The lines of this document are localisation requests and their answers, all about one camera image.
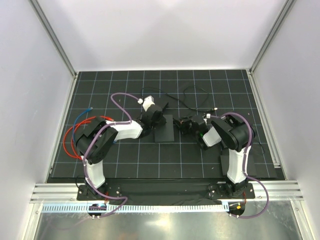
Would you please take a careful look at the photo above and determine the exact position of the blue ethernet cable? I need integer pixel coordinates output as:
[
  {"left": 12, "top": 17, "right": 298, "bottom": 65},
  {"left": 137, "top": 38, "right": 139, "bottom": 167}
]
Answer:
[{"left": 71, "top": 106, "right": 95, "bottom": 146}]

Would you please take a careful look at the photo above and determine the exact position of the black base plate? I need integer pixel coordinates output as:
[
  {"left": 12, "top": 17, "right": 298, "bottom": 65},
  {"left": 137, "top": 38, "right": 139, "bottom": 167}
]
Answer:
[{"left": 77, "top": 178, "right": 255, "bottom": 205}]

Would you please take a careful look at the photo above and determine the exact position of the white slotted cable duct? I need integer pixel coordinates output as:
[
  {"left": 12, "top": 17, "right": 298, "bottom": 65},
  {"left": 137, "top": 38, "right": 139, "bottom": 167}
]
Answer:
[{"left": 41, "top": 202, "right": 229, "bottom": 214}]

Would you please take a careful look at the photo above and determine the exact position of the black network switch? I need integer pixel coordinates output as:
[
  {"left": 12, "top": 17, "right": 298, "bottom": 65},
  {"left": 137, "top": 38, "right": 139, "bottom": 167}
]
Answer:
[{"left": 154, "top": 114, "right": 175, "bottom": 144}]

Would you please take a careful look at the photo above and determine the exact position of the black power cord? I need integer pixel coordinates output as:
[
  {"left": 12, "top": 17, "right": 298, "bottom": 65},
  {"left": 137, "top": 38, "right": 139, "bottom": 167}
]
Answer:
[{"left": 141, "top": 86, "right": 218, "bottom": 113}]

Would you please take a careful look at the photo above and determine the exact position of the aluminium front rail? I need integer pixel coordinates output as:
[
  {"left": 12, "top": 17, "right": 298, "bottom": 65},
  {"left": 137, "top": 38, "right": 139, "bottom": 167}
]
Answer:
[{"left": 29, "top": 180, "right": 304, "bottom": 203}]

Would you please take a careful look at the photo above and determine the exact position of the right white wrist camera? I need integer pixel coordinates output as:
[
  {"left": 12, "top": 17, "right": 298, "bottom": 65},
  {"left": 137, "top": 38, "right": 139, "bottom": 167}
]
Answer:
[{"left": 203, "top": 113, "right": 211, "bottom": 124}]

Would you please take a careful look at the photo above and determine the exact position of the black flat block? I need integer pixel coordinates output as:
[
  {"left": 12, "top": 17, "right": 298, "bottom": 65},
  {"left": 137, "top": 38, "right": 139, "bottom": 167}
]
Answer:
[{"left": 220, "top": 155, "right": 257, "bottom": 177}]

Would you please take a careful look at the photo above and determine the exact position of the left aluminium frame post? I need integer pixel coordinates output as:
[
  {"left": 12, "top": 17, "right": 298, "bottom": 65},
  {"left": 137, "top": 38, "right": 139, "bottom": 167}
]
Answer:
[{"left": 27, "top": 0, "right": 78, "bottom": 79}]

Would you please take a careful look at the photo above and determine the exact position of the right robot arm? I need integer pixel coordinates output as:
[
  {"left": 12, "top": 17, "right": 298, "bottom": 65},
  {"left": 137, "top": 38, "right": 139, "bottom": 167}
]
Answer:
[{"left": 173, "top": 112, "right": 255, "bottom": 198}]

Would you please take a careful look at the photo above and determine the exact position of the right aluminium frame post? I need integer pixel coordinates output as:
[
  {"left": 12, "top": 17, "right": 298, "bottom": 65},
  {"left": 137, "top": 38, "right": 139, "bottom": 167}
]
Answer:
[{"left": 248, "top": 0, "right": 297, "bottom": 75}]

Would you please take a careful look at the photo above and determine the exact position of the aluminium frame post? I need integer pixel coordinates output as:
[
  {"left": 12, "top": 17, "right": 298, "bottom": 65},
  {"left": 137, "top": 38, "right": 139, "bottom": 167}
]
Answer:
[
  {"left": 248, "top": 0, "right": 297, "bottom": 75},
  {"left": 27, "top": 0, "right": 78, "bottom": 79}
]

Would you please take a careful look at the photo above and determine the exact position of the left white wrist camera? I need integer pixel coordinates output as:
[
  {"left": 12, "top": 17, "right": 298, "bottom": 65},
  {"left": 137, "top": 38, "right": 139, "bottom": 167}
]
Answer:
[{"left": 137, "top": 95, "right": 155, "bottom": 112}]

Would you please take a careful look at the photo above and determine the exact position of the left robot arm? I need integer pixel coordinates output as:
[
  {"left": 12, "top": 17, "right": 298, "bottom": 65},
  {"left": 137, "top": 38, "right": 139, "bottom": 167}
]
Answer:
[{"left": 74, "top": 104, "right": 166, "bottom": 200}]

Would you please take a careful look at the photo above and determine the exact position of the black grid mat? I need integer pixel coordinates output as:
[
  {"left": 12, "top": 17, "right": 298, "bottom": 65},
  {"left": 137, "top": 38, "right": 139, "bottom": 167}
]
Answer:
[{"left": 48, "top": 69, "right": 285, "bottom": 183}]

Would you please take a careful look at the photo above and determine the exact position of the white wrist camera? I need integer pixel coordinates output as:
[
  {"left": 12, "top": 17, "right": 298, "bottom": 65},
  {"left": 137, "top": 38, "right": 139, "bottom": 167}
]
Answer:
[
  {"left": 137, "top": 95, "right": 155, "bottom": 112},
  {"left": 203, "top": 113, "right": 211, "bottom": 124}
]

